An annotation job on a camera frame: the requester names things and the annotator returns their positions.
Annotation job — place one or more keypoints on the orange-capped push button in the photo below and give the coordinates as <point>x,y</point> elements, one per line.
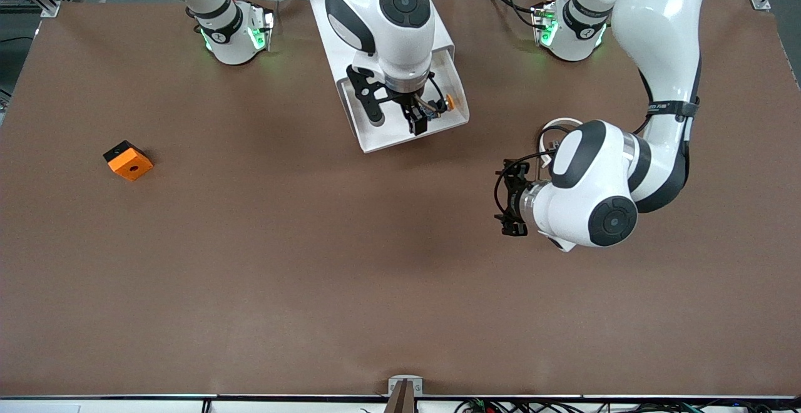
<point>449,102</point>

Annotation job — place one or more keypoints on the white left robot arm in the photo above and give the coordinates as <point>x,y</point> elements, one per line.
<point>657,37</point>

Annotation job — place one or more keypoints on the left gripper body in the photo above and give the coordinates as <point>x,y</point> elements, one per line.
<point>517,201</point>

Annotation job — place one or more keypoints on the white drawer with orange button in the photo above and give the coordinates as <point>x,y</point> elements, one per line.
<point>388,137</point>

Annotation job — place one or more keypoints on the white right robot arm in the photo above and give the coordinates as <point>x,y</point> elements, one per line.
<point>388,25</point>

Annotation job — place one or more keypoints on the grey metal table bracket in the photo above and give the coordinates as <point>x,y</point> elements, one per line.
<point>405,388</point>

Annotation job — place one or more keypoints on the white drawer cabinet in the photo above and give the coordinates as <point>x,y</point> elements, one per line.
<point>322,19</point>

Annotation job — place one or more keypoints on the orange and black box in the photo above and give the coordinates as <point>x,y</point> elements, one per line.
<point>131,166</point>

